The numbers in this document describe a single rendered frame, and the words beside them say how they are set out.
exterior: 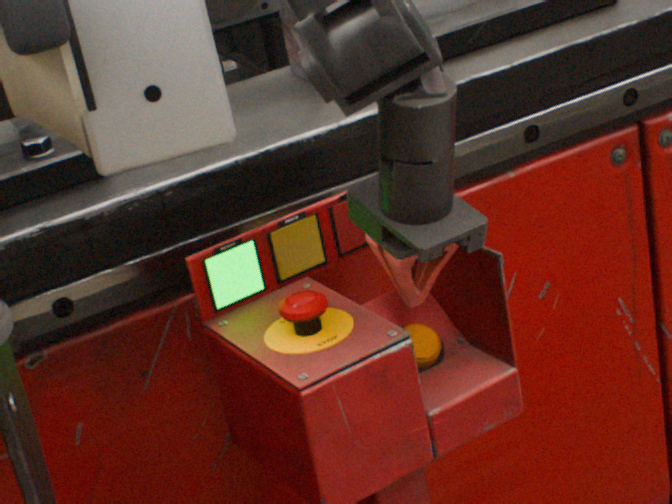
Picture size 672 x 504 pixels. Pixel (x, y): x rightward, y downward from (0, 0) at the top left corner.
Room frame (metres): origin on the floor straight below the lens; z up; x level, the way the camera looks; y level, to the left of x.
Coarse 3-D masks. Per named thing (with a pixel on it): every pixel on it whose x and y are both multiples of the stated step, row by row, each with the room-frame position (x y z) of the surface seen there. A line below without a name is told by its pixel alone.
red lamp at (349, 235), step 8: (336, 208) 1.06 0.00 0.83; (344, 208) 1.06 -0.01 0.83; (336, 216) 1.06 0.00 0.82; (344, 216) 1.06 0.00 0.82; (336, 224) 1.06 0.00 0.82; (344, 224) 1.06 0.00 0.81; (352, 224) 1.06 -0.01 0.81; (344, 232) 1.06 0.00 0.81; (352, 232) 1.06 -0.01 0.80; (360, 232) 1.07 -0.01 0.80; (344, 240) 1.06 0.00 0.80; (352, 240) 1.06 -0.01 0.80; (360, 240) 1.06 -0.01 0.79; (344, 248) 1.06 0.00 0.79; (352, 248) 1.06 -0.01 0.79
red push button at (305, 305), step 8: (288, 296) 0.95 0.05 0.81; (296, 296) 0.95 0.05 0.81; (304, 296) 0.94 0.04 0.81; (312, 296) 0.94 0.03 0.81; (320, 296) 0.94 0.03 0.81; (280, 304) 0.94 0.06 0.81; (288, 304) 0.94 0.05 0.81; (296, 304) 0.93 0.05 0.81; (304, 304) 0.93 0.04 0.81; (312, 304) 0.93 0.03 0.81; (320, 304) 0.93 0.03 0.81; (328, 304) 0.94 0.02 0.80; (280, 312) 0.93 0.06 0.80; (288, 312) 0.93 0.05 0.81; (296, 312) 0.92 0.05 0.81; (304, 312) 0.92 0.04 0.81; (312, 312) 0.92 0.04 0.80; (320, 312) 0.93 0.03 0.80; (288, 320) 0.93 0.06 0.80; (296, 320) 0.92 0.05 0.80; (304, 320) 0.92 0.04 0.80; (312, 320) 0.93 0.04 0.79; (320, 320) 0.94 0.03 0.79; (296, 328) 0.93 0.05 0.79; (304, 328) 0.93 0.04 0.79; (312, 328) 0.93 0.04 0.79; (320, 328) 0.94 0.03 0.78; (304, 336) 0.93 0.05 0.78
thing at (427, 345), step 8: (408, 328) 1.00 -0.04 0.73; (416, 328) 1.00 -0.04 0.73; (424, 328) 1.00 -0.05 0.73; (416, 336) 0.99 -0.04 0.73; (424, 336) 0.99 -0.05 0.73; (432, 336) 0.99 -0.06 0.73; (416, 344) 0.98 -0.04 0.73; (424, 344) 0.98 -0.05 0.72; (432, 344) 0.98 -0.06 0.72; (440, 344) 0.99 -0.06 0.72; (416, 352) 0.98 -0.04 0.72; (424, 352) 0.98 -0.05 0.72; (432, 352) 0.98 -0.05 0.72; (416, 360) 0.97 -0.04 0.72; (424, 360) 0.97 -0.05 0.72; (432, 360) 0.98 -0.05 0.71
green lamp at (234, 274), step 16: (224, 256) 1.00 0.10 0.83; (240, 256) 1.01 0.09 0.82; (208, 272) 1.00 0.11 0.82; (224, 272) 1.00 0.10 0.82; (240, 272) 1.01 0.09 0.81; (256, 272) 1.02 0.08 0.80; (224, 288) 1.00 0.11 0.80; (240, 288) 1.01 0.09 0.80; (256, 288) 1.01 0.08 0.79; (224, 304) 1.00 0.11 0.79
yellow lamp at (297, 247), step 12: (312, 216) 1.04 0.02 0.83; (288, 228) 1.03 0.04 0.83; (300, 228) 1.04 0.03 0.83; (312, 228) 1.04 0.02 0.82; (276, 240) 1.03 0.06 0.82; (288, 240) 1.03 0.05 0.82; (300, 240) 1.04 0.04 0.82; (312, 240) 1.04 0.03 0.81; (276, 252) 1.03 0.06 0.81; (288, 252) 1.03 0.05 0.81; (300, 252) 1.04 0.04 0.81; (312, 252) 1.04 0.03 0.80; (288, 264) 1.03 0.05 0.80; (300, 264) 1.03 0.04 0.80; (312, 264) 1.04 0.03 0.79; (288, 276) 1.03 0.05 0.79
